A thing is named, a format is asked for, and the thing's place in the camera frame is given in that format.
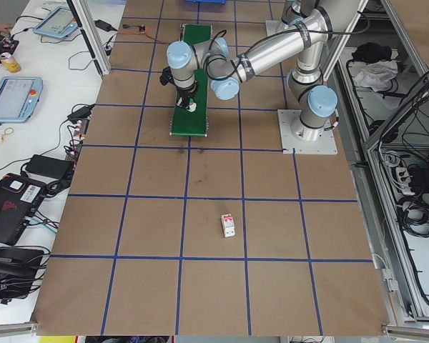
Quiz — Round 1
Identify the black power adapter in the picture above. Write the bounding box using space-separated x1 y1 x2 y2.
66 104 96 121
408 164 429 187
94 19 118 32

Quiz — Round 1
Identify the green conveyor belt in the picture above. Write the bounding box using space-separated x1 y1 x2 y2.
169 23 215 139

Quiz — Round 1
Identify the black laptop with red logo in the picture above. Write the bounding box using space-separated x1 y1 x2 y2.
0 173 48 247

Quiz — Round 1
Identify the aluminium profile bar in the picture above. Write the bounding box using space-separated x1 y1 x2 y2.
380 322 429 339
0 320 39 339

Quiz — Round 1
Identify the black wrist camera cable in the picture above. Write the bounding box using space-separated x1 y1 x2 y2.
202 9 370 83

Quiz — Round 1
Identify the large black power brick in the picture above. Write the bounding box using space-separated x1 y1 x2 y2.
24 154 75 179

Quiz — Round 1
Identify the black cable coil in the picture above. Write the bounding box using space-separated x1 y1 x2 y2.
395 198 429 237

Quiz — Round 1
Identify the white power strip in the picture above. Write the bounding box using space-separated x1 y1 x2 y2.
394 166 415 197

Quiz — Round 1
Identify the black board with red parts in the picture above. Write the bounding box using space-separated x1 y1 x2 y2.
0 35 21 51

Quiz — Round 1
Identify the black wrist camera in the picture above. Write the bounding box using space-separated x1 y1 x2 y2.
159 67 175 87

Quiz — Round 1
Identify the black electronic device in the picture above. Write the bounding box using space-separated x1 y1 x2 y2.
0 246 46 303

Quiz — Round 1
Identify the aluminium profile post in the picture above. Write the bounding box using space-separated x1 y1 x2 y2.
66 0 111 76

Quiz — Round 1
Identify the power strip with plugs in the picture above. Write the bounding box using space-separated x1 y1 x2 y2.
64 118 91 161

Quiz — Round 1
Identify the white red circuit breaker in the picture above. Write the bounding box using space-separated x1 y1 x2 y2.
220 213 237 239

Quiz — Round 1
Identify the light blue teach pendant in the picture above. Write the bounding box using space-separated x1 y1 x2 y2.
33 6 79 39
0 76 44 124

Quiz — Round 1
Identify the white crumpled cloth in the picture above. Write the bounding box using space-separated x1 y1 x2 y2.
353 59 400 92

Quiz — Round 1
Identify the V-shaped metal bar frame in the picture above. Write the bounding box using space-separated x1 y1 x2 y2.
334 0 429 324

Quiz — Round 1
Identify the grey metal bracket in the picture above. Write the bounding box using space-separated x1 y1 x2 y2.
380 267 398 293

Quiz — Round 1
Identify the red conveyor wire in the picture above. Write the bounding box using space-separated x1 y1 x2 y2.
116 30 171 46

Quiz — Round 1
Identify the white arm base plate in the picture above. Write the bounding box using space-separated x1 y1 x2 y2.
265 20 310 49
277 109 339 156

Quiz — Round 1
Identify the black crumpled cloth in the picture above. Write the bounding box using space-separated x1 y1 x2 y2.
350 41 393 64

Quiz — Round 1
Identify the yellow drinks can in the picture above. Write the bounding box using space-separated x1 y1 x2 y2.
0 52 21 72

